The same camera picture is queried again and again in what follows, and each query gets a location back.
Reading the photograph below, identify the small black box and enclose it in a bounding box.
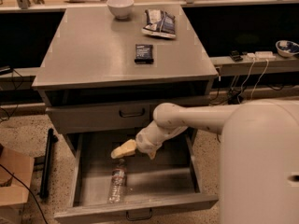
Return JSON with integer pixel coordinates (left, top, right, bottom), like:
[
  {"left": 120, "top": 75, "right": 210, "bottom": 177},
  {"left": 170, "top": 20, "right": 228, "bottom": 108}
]
[{"left": 135, "top": 44, "right": 154, "bottom": 63}]

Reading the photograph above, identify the open grey lower drawer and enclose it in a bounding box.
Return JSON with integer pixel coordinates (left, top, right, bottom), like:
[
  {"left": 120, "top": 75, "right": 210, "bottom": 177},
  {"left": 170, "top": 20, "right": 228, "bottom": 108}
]
[{"left": 54, "top": 129, "right": 218, "bottom": 224}]

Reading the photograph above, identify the blue white snack bag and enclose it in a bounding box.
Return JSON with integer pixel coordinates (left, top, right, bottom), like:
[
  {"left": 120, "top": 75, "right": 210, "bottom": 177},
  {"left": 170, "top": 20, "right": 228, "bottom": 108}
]
[{"left": 142, "top": 9, "right": 176, "bottom": 39}]

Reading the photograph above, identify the grey drawer cabinet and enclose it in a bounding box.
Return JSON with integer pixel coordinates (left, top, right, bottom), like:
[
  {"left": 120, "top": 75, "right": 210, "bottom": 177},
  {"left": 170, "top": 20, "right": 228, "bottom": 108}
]
[{"left": 33, "top": 4, "right": 217, "bottom": 151}]

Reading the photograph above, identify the white power strip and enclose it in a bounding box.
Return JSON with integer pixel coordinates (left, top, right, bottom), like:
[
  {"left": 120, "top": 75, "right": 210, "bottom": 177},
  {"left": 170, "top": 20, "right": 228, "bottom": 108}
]
[{"left": 247, "top": 51, "right": 276, "bottom": 61}]

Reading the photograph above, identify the black cable over box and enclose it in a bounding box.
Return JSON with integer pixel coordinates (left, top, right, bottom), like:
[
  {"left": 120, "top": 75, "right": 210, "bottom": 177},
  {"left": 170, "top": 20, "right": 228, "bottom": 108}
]
[{"left": 0, "top": 163, "right": 50, "bottom": 224}]

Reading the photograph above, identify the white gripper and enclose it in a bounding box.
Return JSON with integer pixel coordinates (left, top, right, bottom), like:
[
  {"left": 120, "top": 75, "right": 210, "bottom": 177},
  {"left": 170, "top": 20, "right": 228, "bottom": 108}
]
[{"left": 111, "top": 121, "right": 187, "bottom": 160}]

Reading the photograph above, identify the black bar on floor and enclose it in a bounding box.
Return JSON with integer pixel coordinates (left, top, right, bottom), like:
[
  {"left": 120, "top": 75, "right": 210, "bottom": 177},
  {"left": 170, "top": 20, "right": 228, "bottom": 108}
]
[{"left": 39, "top": 128, "right": 58, "bottom": 199}]

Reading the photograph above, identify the closed grey upper drawer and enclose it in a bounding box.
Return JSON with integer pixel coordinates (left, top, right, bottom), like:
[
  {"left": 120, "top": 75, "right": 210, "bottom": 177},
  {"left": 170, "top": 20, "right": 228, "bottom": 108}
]
[{"left": 46, "top": 96, "right": 208, "bottom": 134}]

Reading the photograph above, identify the small black device on ledge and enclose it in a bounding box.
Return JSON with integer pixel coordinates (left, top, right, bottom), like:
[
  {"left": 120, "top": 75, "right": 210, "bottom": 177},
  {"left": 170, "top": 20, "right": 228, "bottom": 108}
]
[{"left": 230, "top": 50, "right": 243, "bottom": 62}]

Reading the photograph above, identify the clear plastic water bottle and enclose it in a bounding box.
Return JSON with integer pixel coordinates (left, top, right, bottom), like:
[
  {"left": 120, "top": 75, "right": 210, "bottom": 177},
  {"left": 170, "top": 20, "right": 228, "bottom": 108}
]
[{"left": 107, "top": 159, "right": 127, "bottom": 203}]

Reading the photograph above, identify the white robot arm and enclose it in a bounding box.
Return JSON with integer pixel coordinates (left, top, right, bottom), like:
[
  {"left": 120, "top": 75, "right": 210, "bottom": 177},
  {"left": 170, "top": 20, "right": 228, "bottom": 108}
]
[{"left": 111, "top": 99, "right": 299, "bottom": 224}]

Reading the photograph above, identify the blue patterned bowl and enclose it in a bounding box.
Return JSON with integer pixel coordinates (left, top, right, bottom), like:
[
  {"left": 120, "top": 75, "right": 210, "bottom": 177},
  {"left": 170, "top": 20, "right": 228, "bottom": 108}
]
[{"left": 276, "top": 40, "right": 299, "bottom": 58}]

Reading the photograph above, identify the white ceramic bowl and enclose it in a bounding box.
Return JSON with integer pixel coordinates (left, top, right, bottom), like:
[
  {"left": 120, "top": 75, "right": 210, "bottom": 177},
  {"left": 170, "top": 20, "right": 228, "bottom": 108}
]
[{"left": 107, "top": 0, "right": 134, "bottom": 20}]

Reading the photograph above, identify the brown cardboard box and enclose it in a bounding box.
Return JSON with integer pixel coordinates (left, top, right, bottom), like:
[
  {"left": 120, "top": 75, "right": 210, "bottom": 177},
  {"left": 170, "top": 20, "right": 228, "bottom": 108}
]
[{"left": 0, "top": 147, "right": 34, "bottom": 224}]

